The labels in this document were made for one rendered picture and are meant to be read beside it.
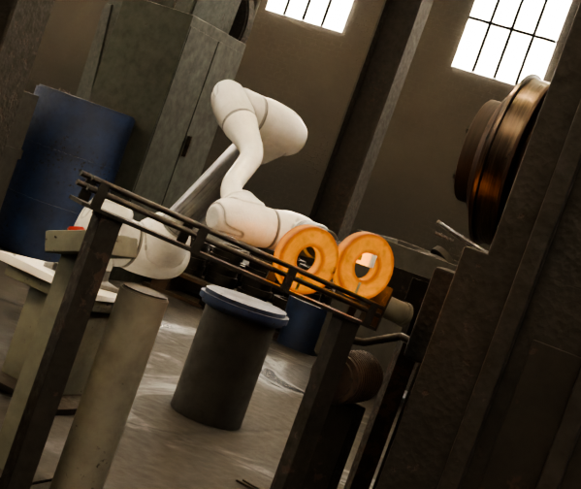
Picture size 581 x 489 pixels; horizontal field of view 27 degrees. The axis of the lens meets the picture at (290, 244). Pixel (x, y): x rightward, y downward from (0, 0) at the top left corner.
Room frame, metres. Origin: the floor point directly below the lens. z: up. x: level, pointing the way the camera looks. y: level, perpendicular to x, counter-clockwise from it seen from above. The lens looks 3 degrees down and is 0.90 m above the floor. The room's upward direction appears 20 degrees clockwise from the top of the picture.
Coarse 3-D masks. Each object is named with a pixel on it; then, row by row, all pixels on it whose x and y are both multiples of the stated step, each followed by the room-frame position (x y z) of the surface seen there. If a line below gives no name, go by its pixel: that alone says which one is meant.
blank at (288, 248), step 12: (300, 228) 2.71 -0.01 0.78; (312, 228) 2.71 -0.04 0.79; (288, 240) 2.69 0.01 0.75; (300, 240) 2.70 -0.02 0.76; (312, 240) 2.72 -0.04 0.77; (324, 240) 2.73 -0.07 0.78; (276, 252) 2.70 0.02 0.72; (288, 252) 2.69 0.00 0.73; (324, 252) 2.74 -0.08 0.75; (336, 252) 2.76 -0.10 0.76; (276, 264) 2.69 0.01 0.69; (324, 264) 2.75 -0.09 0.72; (336, 264) 2.76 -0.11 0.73; (276, 276) 2.71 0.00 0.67; (300, 276) 2.72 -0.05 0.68; (324, 276) 2.75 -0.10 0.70; (300, 288) 2.72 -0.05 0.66
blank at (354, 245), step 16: (352, 240) 2.78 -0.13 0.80; (368, 240) 2.80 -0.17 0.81; (384, 240) 2.82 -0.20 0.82; (352, 256) 2.78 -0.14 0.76; (384, 256) 2.83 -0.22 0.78; (336, 272) 2.77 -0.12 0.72; (352, 272) 2.79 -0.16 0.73; (368, 272) 2.85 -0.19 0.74; (384, 272) 2.84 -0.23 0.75; (352, 288) 2.79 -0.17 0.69; (368, 288) 2.82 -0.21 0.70
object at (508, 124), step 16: (528, 80) 3.13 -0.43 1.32; (512, 96) 3.05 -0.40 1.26; (528, 96) 3.06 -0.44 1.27; (512, 112) 3.03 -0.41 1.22; (528, 112) 3.03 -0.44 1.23; (496, 128) 3.01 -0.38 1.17; (512, 128) 3.01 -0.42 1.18; (496, 144) 3.01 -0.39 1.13; (512, 144) 3.00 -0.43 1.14; (496, 160) 3.01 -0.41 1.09; (480, 176) 3.02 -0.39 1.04; (496, 176) 3.01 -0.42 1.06; (480, 192) 3.04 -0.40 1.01; (496, 192) 3.02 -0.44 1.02; (480, 208) 3.06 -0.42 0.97; (480, 224) 3.10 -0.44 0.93; (480, 240) 3.18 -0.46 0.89
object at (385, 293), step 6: (384, 288) 2.86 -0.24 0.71; (390, 288) 2.84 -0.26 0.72; (378, 294) 2.87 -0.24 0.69; (384, 294) 2.85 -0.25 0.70; (390, 294) 2.83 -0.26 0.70; (372, 300) 2.88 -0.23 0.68; (378, 300) 2.86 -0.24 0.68; (384, 300) 2.84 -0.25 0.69; (366, 306) 2.89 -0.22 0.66; (384, 306) 2.83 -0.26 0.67; (360, 318) 2.88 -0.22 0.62; (372, 318) 2.85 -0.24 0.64; (378, 318) 2.83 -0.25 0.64; (372, 324) 2.84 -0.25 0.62; (378, 324) 2.83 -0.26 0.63
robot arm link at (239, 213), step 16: (240, 112) 3.39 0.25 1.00; (224, 128) 3.40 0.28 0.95; (240, 128) 3.36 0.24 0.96; (256, 128) 3.37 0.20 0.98; (240, 144) 3.33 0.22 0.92; (256, 144) 3.31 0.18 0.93; (240, 160) 3.21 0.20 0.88; (256, 160) 3.25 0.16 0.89; (240, 176) 3.13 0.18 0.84; (224, 192) 3.07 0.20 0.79; (240, 192) 3.02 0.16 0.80; (224, 208) 2.94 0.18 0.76; (240, 208) 2.96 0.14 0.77; (256, 208) 2.99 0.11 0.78; (208, 224) 2.97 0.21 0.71; (224, 224) 2.94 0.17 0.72; (240, 224) 2.95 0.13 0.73; (256, 224) 2.97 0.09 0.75; (272, 224) 2.99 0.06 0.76; (240, 240) 2.97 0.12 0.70; (256, 240) 2.98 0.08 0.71; (272, 240) 3.01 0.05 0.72
